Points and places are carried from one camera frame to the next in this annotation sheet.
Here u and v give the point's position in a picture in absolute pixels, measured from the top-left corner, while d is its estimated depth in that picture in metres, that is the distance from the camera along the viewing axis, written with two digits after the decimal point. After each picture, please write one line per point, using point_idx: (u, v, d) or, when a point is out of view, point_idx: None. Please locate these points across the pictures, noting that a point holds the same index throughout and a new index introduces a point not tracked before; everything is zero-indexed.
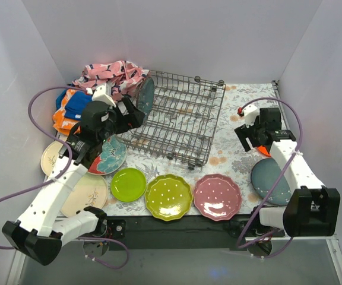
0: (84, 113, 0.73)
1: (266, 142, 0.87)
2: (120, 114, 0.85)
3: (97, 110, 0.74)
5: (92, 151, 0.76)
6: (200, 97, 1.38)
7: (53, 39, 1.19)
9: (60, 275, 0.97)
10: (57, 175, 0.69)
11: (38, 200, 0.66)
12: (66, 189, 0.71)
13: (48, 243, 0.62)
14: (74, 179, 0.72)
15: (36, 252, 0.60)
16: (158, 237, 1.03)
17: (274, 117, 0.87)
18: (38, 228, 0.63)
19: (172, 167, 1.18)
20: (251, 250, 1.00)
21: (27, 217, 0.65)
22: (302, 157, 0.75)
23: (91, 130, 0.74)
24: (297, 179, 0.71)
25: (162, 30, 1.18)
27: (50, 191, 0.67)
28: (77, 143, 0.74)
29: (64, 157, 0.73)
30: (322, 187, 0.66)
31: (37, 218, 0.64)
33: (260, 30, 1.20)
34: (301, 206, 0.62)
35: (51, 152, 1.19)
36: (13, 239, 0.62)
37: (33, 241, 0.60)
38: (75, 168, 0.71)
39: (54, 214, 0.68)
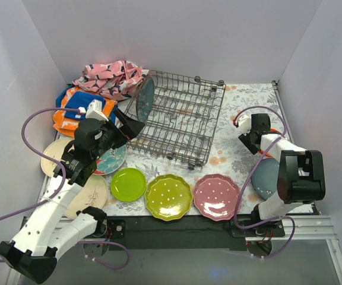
0: (78, 133, 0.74)
1: (256, 142, 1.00)
2: (116, 130, 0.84)
3: (91, 129, 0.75)
5: (86, 169, 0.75)
6: (200, 97, 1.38)
7: (53, 38, 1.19)
9: (60, 275, 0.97)
10: (51, 195, 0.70)
11: (33, 220, 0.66)
12: (62, 209, 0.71)
13: (43, 263, 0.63)
14: (69, 197, 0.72)
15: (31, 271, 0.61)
16: (158, 237, 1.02)
17: (263, 122, 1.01)
18: (32, 249, 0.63)
19: (173, 167, 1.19)
20: (251, 250, 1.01)
21: (22, 237, 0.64)
22: (287, 140, 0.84)
23: (85, 148, 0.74)
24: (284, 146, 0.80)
25: (162, 29, 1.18)
27: (44, 211, 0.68)
28: (71, 162, 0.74)
29: (59, 176, 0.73)
30: (307, 151, 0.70)
31: (31, 238, 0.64)
33: (260, 30, 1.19)
34: (288, 162, 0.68)
35: (51, 152, 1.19)
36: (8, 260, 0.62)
37: (28, 262, 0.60)
38: (70, 187, 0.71)
39: (49, 233, 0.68)
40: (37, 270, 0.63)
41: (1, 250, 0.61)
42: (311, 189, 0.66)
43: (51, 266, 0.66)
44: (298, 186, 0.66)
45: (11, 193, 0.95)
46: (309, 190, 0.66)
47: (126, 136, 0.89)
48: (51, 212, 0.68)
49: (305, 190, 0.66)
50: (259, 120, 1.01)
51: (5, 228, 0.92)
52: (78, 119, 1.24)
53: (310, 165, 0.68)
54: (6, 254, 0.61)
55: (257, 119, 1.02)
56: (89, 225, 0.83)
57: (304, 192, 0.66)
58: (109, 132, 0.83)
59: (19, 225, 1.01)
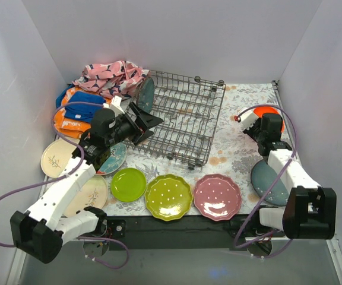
0: (93, 121, 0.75)
1: (265, 154, 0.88)
2: (130, 123, 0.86)
3: (105, 117, 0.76)
5: (102, 155, 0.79)
6: (200, 97, 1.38)
7: (53, 39, 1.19)
9: (60, 275, 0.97)
10: (70, 171, 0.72)
11: (50, 193, 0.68)
12: (76, 186, 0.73)
13: (53, 237, 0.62)
14: (84, 177, 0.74)
15: (43, 241, 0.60)
16: (158, 237, 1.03)
17: (274, 129, 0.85)
18: (47, 219, 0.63)
19: (172, 167, 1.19)
20: (251, 250, 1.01)
21: (37, 208, 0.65)
22: (297, 165, 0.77)
23: (100, 136, 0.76)
24: (294, 180, 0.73)
25: (162, 30, 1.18)
27: (61, 186, 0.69)
28: (89, 147, 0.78)
29: (77, 157, 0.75)
30: (319, 188, 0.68)
31: (47, 208, 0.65)
33: (260, 30, 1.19)
34: (298, 203, 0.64)
35: (51, 152, 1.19)
36: (20, 230, 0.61)
37: (41, 231, 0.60)
38: (87, 167, 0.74)
39: (62, 210, 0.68)
40: (47, 245, 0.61)
41: (16, 219, 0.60)
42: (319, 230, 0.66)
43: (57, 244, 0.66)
44: (307, 227, 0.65)
45: (10, 194, 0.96)
46: (316, 230, 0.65)
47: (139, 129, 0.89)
48: (69, 187, 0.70)
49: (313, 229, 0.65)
50: (271, 126, 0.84)
51: (4, 228, 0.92)
52: (78, 119, 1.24)
53: (322, 205, 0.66)
54: (21, 222, 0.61)
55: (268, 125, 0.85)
56: (91, 220, 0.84)
57: (311, 231, 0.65)
58: (125, 124, 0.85)
59: None
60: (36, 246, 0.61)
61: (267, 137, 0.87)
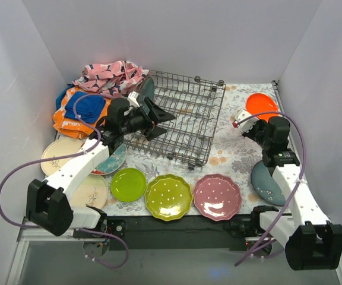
0: (110, 108, 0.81)
1: (269, 165, 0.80)
2: (144, 116, 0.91)
3: (121, 105, 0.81)
5: (116, 141, 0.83)
6: (200, 97, 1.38)
7: (53, 39, 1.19)
9: (60, 275, 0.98)
10: (88, 149, 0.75)
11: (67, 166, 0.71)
12: (91, 164, 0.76)
13: (66, 207, 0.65)
14: (100, 157, 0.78)
15: (58, 209, 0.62)
16: (158, 237, 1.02)
17: (281, 137, 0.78)
18: (65, 187, 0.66)
19: (173, 167, 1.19)
20: (251, 250, 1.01)
21: (55, 177, 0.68)
22: (306, 190, 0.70)
23: (116, 123, 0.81)
24: (301, 213, 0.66)
25: (162, 30, 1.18)
27: (79, 161, 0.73)
28: (104, 132, 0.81)
29: (94, 138, 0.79)
30: (327, 224, 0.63)
31: (65, 180, 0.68)
33: (260, 30, 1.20)
34: (305, 243, 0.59)
35: (51, 152, 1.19)
36: (36, 198, 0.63)
37: (58, 198, 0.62)
38: (104, 148, 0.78)
39: (76, 183, 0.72)
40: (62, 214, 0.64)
41: (33, 186, 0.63)
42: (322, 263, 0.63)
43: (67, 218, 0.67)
44: (310, 262, 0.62)
45: (10, 194, 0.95)
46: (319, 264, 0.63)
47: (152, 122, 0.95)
48: (85, 162, 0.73)
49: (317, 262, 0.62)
50: (277, 135, 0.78)
51: (4, 228, 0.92)
52: (79, 119, 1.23)
53: (329, 240, 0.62)
54: (38, 190, 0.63)
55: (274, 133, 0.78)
56: (94, 216, 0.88)
57: (316, 264, 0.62)
58: (138, 116, 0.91)
59: (19, 226, 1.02)
60: (50, 214, 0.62)
61: (272, 146, 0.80)
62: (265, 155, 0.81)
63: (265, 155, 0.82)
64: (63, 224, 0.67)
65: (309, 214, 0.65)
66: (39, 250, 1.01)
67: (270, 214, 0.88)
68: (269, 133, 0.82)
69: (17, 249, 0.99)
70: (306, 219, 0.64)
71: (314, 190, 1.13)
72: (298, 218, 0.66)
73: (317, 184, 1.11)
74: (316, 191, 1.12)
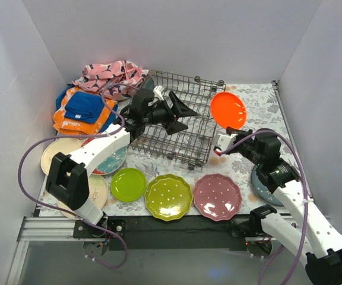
0: (135, 97, 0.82)
1: (268, 183, 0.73)
2: (167, 110, 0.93)
3: (146, 96, 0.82)
5: (137, 129, 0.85)
6: (200, 97, 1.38)
7: (53, 39, 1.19)
9: (60, 275, 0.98)
10: (111, 132, 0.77)
11: (91, 145, 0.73)
12: (113, 148, 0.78)
13: (85, 182, 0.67)
14: (121, 142, 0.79)
15: (78, 182, 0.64)
16: (158, 237, 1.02)
17: (274, 151, 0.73)
18: (86, 164, 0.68)
19: (173, 167, 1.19)
20: (251, 250, 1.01)
21: (78, 153, 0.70)
22: (317, 212, 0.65)
23: (139, 112, 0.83)
24: (320, 239, 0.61)
25: (162, 30, 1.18)
27: (102, 142, 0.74)
28: (128, 120, 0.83)
29: (117, 124, 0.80)
30: None
31: (86, 157, 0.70)
33: (261, 30, 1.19)
34: (332, 274, 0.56)
35: (51, 152, 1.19)
36: (59, 170, 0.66)
37: (79, 171, 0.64)
38: (126, 134, 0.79)
39: (96, 163, 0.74)
40: (79, 189, 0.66)
41: (57, 158, 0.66)
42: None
43: (84, 194, 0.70)
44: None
45: (10, 194, 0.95)
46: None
47: (173, 115, 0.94)
48: (108, 143, 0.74)
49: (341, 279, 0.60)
50: (269, 151, 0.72)
51: (4, 228, 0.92)
52: (79, 119, 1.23)
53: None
54: (61, 162, 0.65)
55: (267, 148, 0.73)
56: (97, 214, 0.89)
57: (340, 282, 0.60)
58: (161, 109, 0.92)
59: (19, 226, 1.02)
60: (69, 187, 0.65)
61: (266, 162, 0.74)
62: (260, 173, 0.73)
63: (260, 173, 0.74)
64: (79, 200, 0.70)
65: (328, 239, 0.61)
66: (40, 250, 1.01)
67: (271, 219, 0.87)
68: (259, 149, 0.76)
69: (16, 250, 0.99)
70: (327, 246, 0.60)
71: (314, 190, 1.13)
72: (318, 244, 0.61)
73: (317, 185, 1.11)
74: (316, 191, 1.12)
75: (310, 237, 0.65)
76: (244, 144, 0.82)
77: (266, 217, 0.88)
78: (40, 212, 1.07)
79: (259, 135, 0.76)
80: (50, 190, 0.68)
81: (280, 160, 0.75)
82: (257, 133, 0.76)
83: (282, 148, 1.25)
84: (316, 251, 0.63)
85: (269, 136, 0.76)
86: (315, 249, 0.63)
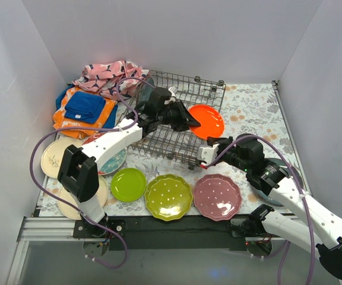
0: (152, 93, 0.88)
1: (261, 187, 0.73)
2: (180, 111, 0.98)
3: (163, 93, 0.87)
5: (150, 125, 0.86)
6: (200, 97, 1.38)
7: (53, 39, 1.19)
9: (61, 275, 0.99)
10: (124, 127, 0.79)
11: (102, 139, 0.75)
12: (124, 142, 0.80)
13: (95, 176, 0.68)
14: (132, 137, 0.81)
15: (88, 176, 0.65)
16: (158, 237, 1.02)
17: (259, 154, 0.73)
18: (97, 157, 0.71)
19: (173, 167, 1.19)
20: (251, 250, 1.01)
21: (90, 147, 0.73)
22: (315, 203, 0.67)
23: (154, 108, 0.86)
24: (327, 230, 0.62)
25: (162, 30, 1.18)
27: (114, 136, 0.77)
28: (142, 115, 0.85)
29: (129, 118, 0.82)
30: None
31: (98, 151, 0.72)
33: (261, 30, 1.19)
34: None
35: (51, 152, 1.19)
36: (70, 162, 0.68)
37: (89, 165, 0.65)
38: (138, 129, 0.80)
39: (106, 157, 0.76)
40: (89, 181, 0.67)
41: (69, 151, 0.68)
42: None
43: (94, 187, 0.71)
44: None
45: (10, 194, 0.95)
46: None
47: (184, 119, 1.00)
48: (120, 138, 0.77)
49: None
50: (255, 155, 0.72)
51: (4, 228, 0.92)
52: (78, 119, 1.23)
53: None
54: (73, 155, 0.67)
55: (250, 154, 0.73)
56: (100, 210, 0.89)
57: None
58: (174, 110, 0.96)
59: (19, 226, 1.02)
60: (79, 180, 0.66)
61: (254, 167, 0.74)
62: (252, 179, 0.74)
63: (252, 179, 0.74)
64: (89, 193, 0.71)
65: (333, 228, 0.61)
66: (40, 249, 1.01)
67: (271, 218, 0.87)
68: (243, 156, 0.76)
69: (16, 250, 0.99)
70: (336, 235, 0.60)
71: (314, 190, 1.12)
72: (327, 236, 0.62)
73: (317, 184, 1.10)
74: (316, 191, 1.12)
75: (316, 230, 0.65)
76: (228, 152, 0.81)
77: (265, 218, 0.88)
78: (40, 212, 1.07)
79: (240, 142, 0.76)
80: (61, 180, 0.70)
81: (265, 161, 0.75)
82: (237, 141, 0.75)
83: (282, 148, 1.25)
84: (326, 243, 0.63)
85: (249, 141, 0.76)
86: (325, 240, 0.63)
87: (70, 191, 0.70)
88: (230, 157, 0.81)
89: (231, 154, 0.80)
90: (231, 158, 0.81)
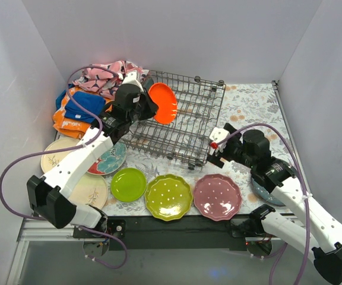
0: (118, 93, 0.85)
1: (265, 184, 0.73)
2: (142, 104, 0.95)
3: (131, 91, 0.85)
5: (120, 127, 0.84)
6: (200, 97, 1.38)
7: (53, 39, 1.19)
9: (61, 275, 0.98)
10: (86, 142, 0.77)
11: (65, 162, 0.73)
12: (92, 156, 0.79)
13: (66, 201, 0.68)
14: (100, 148, 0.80)
15: (56, 206, 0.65)
16: (158, 237, 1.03)
17: (266, 151, 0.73)
18: (62, 186, 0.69)
19: (172, 167, 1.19)
20: (251, 250, 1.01)
21: (53, 174, 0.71)
22: (317, 206, 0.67)
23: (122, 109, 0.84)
24: (326, 234, 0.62)
25: (162, 29, 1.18)
27: (78, 155, 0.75)
28: (108, 119, 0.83)
29: (95, 128, 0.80)
30: None
31: (62, 177, 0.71)
33: (261, 30, 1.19)
34: None
35: (51, 152, 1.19)
36: (36, 195, 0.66)
37: (54, 197, 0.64)
38: (104, 139, 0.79)
39: (76, 177, 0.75)
40: (60, 210, 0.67)
41: (32, 182, 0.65)
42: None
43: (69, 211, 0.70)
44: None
45: (10, 194, 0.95)
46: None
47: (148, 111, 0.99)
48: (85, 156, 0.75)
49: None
50: (260, 151, 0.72)
51: (4, 228, 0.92)
52: (79, 119, 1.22)
53: None
54: (36, 187, 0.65)
55: (257, 149, 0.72)
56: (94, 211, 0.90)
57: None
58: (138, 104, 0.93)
59: (19, 226, 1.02)
60: (50, 209, 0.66)
61: (259, 163, 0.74)
62: (257, 174, 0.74)
63: (256, 175, 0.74)
64: (67, 216, 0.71)
65: (333, 233, 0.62)
66: (40, 249, 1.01)
67: (272, 218, 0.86)
68: (249, 151, 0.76)
69: (16, 250, 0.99)
70: (334, 240, 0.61)
71: (314, 190, 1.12)
72: (325, 239, 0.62)
73: (318, 184, 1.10)
74: (316, 191, 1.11)
75: (314, 233, 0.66)
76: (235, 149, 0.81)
77: (265, 218, 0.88)
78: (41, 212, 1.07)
79: (246, 137, 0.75)
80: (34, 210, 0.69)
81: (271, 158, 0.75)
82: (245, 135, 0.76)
83: (282, 148, 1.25)
84: (323, 246, 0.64)
85: (256, 135, 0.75)
86: (322, 244, 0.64)
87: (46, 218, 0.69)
88: (236, 152, 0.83)
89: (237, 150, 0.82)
90: (237, 154, 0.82)
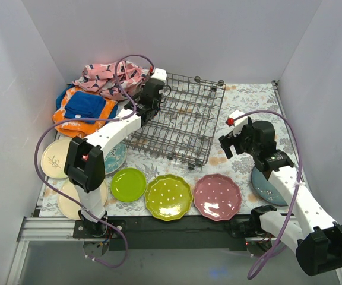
0: (148, 83, 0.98)
1: (263, 170, 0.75)
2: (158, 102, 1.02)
3: (158, 82, 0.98)
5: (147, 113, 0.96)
6: (200, 97, 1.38)
7: (53, 38, 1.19)
9: (62, 275, 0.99)
10: (124, 117, 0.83)
11: (104, 129, 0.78)
12: (124, 131, 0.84)
13: (102, 164, 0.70)
14: (132, 126, 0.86)
15: (95, 164, 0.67)
16: (158, 237, 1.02)
17: (269, 139, 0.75)
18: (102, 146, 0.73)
19: (172, 167, 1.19)
20: (251, 250, 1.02)
21: (94, 137, 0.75)
22: (306, 193, 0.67)
23: (150, 97, 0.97)
24: (308, 218, 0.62)
25: (161, 29, 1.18)
27: (115, 126, 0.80)
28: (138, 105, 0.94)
29: (129, 110, 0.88)
30: (334, 225, 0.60)
31: (102, 139, 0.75)
33: (262, 30, 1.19)
34: (316, 250, 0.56)
35: (51, 152, 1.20)
36: (76, 154, 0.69)
37: (95, 154, 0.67)
38: (137, 119, 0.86)
39: (111, 146, 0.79)
40: (95, 171, 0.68)
41: (74, 142, 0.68)
42: (333, 265, 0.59)
43: (100, 178, 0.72)
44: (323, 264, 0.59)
45: (10, 193, 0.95)
46: (331, 265, 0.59)
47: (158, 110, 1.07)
48: (122, 126, 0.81)
49: (328, 264, 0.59)
50: (264, 138, 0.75)
51: (4, 228, 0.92)
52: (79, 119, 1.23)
53: (338, 241, 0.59)
54: (78, 145, 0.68)
55: (261, 136, 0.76)
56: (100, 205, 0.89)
57: (326, 266, 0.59)
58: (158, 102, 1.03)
59: (19, 226, 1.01)
60: (87, 169, 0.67)
61: (262, 150, 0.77)
62: (257, 160, 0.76)
63: (257, 160, 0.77)
64: (97, 183, 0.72)
65: (316, 218, 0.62)
66: (40, 250, 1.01)
67: (271, 214, 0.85)
68: (255, 138, 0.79)
69: (16, 251, 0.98)
70: (314, 224, 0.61)
71: (314, 190, 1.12)
72: (306, 224, 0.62)
73: (317, 184, 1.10)
74: (316, 191, 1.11)
75: (297, 214, 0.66)
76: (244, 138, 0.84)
77: (263, 214, 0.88)
78: (41, 212, 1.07)
79: (255, 124, 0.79)
80: (68, 173, 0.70)
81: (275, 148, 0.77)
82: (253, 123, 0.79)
83: (282, 148, 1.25)
84: (304, 231, 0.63)
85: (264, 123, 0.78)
86: (304, 228, 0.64)
87: (78, 182, 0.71)
88: (245, 141, 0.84)
89: (246, 138, 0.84)
90: (246, 142, 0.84)
